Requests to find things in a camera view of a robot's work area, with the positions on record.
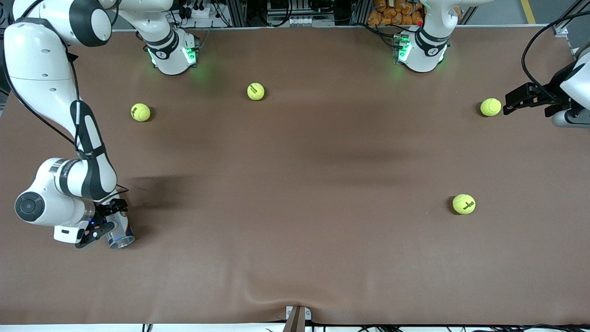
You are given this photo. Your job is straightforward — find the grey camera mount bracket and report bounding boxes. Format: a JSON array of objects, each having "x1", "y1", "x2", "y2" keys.
[{"x1": 285, "y1": 305, "x2": 312, "y2": 332}]

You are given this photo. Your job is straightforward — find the white blue tennis ball can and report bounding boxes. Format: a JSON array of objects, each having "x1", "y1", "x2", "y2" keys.
[{"x1": 107, "y1": 198, "x2": 136, "y2": 249}]

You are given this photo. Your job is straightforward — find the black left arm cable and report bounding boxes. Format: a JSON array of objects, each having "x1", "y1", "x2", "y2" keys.
[{"x1": 522, "y1": 12, "x2": 590, "y2": 100}]

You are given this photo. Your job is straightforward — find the orange bag pile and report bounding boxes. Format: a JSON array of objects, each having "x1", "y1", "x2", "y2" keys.
[{"x1": 367, "y1": 0, "x2": 425, "y2": 26}]

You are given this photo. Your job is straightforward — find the long white power strip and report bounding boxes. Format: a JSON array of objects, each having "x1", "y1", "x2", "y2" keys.
[{"x1": 266, "y1": 16, "x2": 336, "y2": 27}]

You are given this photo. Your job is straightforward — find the white power strip with plugs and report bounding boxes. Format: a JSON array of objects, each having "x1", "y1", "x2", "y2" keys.
[{"x1": 182, "y1": 5, "x2": 225, "y2": 20}]

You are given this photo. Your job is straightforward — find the aluminium frame post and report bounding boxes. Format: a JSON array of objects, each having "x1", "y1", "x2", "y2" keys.
[
  {"x1": 351, "y1": 0, "x2": 372, "y2": 26},
  {"x1": 227, "y1": 0, "x2": 247, "y2": 27}
]

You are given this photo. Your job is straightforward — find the brown table mat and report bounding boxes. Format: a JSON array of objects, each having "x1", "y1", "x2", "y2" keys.
[{"x1": 0, "y1": 25, "x2": 590, "y2": 326}]

